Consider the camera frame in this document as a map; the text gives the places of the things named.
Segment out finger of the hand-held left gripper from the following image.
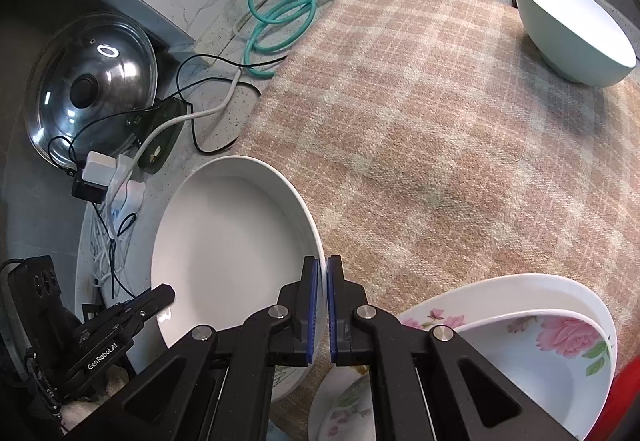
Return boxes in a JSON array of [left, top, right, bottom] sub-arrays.
[[117, 284, 177, 324]]

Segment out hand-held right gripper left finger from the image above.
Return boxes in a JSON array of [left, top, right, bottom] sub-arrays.
[[65, 256, 323, 441]]

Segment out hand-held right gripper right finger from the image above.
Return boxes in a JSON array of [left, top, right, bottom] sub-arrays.
[[326, 255, 576, 441]]

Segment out plain white deep plate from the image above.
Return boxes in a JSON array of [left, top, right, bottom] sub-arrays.
[[150, 156, 326, 404]]

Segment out floral plate small pink flowers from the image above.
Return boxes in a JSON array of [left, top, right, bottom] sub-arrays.
[[398, 273, 618, 441]]

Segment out floral plate large pink rose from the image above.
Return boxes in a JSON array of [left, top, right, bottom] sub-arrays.
[[455, 315, 615, 441]]

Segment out white power strip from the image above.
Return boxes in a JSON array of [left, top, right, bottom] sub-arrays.
[[107, 156, 146, 222]]

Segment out black plug adapter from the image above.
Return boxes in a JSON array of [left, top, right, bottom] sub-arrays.
[[71, 176, 108, 204]]

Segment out white plug adapter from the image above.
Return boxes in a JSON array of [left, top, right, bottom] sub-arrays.
[[82, 150, 118, 189]]

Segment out beige plaid cloth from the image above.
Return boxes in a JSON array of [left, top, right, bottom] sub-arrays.
[[230, 0, 640, 441]]

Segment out glass pot lid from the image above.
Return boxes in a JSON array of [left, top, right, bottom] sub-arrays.
[[24, 12, 160, 168]]

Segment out light blue bowl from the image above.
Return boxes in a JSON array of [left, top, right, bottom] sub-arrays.
[[514, 0, 638, 88]]

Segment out white cable bundle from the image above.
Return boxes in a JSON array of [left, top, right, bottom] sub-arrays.
[[90, 216, 141, 292]]

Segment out thin black cable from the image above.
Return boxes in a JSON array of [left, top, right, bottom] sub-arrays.
[[47, 54, 288, 302]]

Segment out white power cable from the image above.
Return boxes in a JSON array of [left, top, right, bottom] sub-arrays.
[[120, 0, 321, 172]]

